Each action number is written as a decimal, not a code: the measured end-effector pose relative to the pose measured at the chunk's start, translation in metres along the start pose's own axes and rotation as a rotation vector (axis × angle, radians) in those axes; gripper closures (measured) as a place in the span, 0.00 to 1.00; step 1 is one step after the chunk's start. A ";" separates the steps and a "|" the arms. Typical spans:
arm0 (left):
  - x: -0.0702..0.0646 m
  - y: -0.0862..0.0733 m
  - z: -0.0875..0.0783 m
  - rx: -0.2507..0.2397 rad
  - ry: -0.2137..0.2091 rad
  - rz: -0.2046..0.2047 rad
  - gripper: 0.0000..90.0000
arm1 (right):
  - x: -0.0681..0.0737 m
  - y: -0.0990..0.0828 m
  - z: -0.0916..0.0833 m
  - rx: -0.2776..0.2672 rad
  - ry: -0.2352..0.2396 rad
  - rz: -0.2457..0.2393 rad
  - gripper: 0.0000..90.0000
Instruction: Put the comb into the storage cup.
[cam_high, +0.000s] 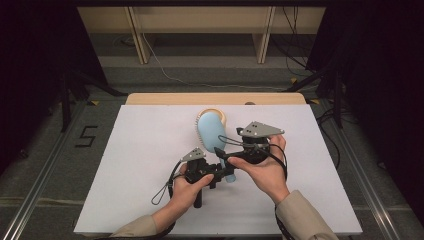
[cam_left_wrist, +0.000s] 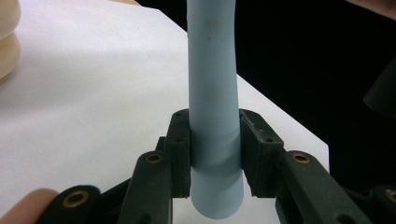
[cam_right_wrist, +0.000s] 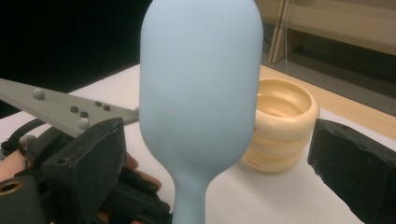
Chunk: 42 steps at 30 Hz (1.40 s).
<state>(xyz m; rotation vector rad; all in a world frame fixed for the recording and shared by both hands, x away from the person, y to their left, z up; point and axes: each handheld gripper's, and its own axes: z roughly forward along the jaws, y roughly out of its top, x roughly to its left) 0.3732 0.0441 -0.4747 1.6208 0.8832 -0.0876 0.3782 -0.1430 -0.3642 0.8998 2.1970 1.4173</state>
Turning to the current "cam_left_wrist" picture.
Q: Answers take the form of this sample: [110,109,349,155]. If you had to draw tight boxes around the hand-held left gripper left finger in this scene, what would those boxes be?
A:
[117,108,191,224]

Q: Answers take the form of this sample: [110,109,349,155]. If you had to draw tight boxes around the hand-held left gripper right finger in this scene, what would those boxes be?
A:
[239,108,375,224]

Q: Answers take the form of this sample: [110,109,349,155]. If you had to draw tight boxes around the light blue hairbrush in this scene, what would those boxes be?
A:
[186,0,245,220]

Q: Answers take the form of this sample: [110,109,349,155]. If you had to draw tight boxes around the cream ribbed cup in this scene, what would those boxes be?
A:
[0,0,21,80]

